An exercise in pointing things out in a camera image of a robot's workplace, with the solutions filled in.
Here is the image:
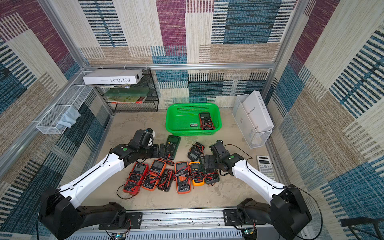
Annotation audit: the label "orange multimeter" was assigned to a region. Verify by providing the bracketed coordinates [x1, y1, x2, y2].
[142, 160, 167, 191]
[175, 162, 191, 194]

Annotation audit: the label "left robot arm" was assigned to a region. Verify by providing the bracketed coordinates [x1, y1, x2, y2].
[38, 128, 156, 240]

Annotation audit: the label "orange multimeter centre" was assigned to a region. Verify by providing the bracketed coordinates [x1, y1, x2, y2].
[175, 162, 191, 194]

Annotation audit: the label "red multimeter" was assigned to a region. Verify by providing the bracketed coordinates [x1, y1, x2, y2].
[123, 163, 149, 196]
[199, 113, 216, 130]

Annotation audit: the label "light blue cloth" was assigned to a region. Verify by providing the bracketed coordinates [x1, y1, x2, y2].
[57, 107, 81, 130]

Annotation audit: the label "yellow multimeter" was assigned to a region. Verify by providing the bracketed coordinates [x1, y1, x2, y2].
[190, 162, 205, 187]

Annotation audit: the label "books on shelf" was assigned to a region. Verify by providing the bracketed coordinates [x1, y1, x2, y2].
[104, 88, 151, 104]

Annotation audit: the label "white calculator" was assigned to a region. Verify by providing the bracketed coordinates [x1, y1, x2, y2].
[257, 156, 276, 181]

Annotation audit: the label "white folio box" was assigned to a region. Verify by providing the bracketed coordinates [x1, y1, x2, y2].
[83, 69, 144, 85]

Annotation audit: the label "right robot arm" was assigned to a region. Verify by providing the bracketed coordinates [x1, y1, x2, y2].
[209, 140, 312, 240]

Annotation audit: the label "black wire shelf rack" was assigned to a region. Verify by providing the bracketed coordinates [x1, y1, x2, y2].
[96, 68, 160, 114]

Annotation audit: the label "orange multimeter left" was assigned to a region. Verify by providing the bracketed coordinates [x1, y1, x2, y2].
[142, 160, 167, 191]

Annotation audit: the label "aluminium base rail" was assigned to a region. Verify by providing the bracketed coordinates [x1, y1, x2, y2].
[70, 207, 283, 240]

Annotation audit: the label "black multimeter with leads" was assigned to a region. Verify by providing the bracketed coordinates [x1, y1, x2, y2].
[158, 169, 175, 192]

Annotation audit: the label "dark green multimeter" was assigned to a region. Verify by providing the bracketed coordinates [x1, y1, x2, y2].
[165, 135, 181, 160]
[200, 155, 220, 186]

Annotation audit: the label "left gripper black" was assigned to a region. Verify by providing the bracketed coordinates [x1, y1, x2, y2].
[138, 142, 168, 160]

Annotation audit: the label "white box in holder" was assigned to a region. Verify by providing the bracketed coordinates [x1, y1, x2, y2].
[242, 91, 274, 133]

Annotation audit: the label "clear plastic holder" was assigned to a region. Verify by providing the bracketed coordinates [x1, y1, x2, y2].
[232, 95, 273, 149]

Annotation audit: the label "white wire wall basket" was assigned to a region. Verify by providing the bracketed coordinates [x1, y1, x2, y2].
[36, 73, 93, 135]

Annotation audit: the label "green plastic basket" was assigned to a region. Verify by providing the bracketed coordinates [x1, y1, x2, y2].
[165, 103, 222, 137]

